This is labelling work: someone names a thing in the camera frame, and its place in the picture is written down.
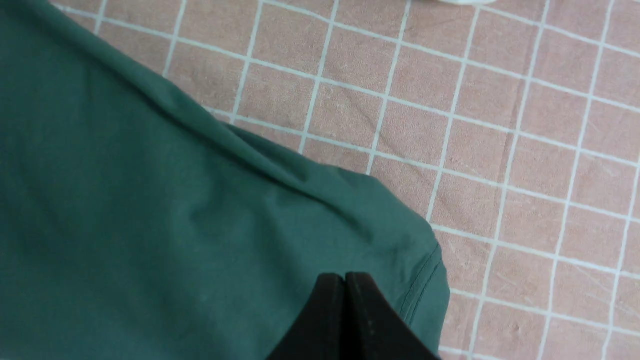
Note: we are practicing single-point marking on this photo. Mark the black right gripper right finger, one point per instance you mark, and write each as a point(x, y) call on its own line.
point(373, 330)

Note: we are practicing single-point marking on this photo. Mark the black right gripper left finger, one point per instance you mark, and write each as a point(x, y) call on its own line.
point(316, 332)

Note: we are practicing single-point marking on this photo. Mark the green long-sleeve top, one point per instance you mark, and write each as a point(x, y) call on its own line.
point(136, 226)

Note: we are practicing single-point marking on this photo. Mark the pink grid tablecloth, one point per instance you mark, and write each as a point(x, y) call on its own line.
point(512, 126)

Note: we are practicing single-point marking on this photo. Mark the white crumpled garment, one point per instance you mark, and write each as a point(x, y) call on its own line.
point(467, 2)

